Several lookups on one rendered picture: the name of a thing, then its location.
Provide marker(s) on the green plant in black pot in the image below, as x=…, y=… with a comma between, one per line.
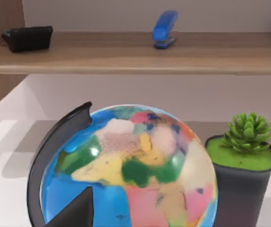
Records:
x=241, y=170

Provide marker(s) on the wooden shelf unit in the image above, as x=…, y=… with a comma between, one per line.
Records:
x=116, y=56

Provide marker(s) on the colourful globe with black stand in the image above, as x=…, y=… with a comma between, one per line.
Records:
x=135, y=170

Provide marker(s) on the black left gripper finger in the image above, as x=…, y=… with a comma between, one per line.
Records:
x=78, y=210

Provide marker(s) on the black pouch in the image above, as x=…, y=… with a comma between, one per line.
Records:
x=28, y=39

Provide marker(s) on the blue stapler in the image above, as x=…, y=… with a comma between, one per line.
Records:
x=165, y=29

